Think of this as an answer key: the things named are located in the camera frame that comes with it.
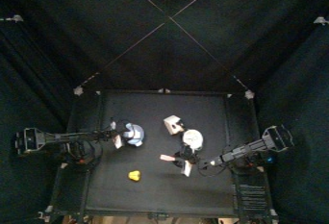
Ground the white text label sticker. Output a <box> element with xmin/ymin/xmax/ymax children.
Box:
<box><xmin>237</xmin><ymin>183</ymin><xmax>269</xmax><ymax>211</ymax></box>

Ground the white toy box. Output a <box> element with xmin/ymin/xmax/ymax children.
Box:
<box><xmin>162</xmin><ymin>114</ymin><xmax>186</xmax><ymax>137</ymax></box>

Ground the yellow toy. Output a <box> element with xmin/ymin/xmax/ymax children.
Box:
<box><xmin>128</xmin><ymin>169</ymin><xmax>145</xmax><ymax>183</ymax></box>

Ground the white round toy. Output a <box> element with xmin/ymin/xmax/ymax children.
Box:
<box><xmin>181</xmin><ymin>129</ymin><xmax>206</xmax><ymax>152</ymax></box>

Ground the thin diagonal cord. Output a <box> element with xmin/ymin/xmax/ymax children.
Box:
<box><xmin>79</xmin><ymin>0</ymin><xmax>228</xmax><ymax>88</ymax></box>
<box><xmin>118</xmin><ymin>0</ymin><xmax>251</xmax><ymax>91</ymax></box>

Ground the white and blue toy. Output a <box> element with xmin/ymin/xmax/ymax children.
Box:
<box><xmin>122</xmin><ymin>122</ymin><xmax>148</xmax><ymax>148</ymax></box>

